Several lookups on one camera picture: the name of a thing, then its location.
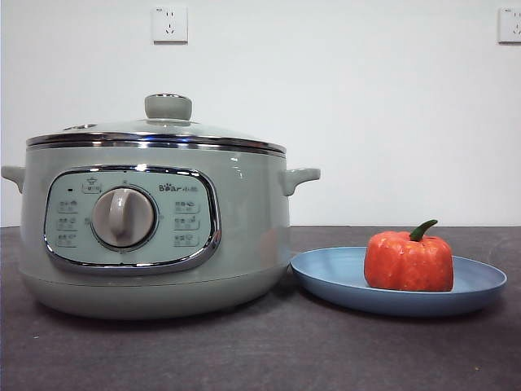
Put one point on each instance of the glass lid with grey knob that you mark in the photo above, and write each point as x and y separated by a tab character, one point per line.
163	132

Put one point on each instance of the orange pumpkin with green stem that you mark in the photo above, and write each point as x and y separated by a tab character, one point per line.
407	264

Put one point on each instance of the grey-green electric steamer pot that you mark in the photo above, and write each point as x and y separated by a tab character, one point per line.
244	228

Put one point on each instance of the blue round plate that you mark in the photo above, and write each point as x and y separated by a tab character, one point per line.
325	273

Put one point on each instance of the white wall socket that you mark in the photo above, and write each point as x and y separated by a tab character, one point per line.
510	24
170	24

